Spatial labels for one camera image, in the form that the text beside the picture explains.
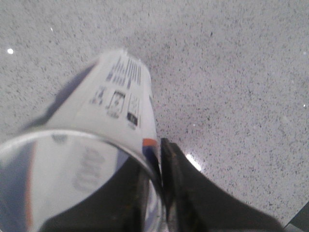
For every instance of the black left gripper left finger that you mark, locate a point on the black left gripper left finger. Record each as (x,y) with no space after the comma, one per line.
(115,194)

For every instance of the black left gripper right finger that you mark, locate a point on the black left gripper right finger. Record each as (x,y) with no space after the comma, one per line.
(195,204)

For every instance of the white Wilson tennis ball can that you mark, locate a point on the white Wilson tennis ball can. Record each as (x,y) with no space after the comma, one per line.
(106,110)

